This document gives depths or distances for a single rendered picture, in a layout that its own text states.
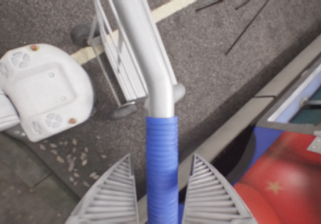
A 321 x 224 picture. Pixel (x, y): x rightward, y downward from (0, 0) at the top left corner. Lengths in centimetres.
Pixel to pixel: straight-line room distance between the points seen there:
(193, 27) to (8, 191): 223
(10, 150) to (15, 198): 38
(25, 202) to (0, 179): 25
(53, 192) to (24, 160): 35
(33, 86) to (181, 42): 134
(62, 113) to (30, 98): 23
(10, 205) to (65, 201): 37
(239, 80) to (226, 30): 64
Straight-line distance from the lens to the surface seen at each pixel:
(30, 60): 113
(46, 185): 155
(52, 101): 113
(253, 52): 231
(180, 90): 23
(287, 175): 93
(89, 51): 144
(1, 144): 155
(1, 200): 168
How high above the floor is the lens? 135
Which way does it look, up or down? 72 degrees down
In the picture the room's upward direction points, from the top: 100 degrees clockwise
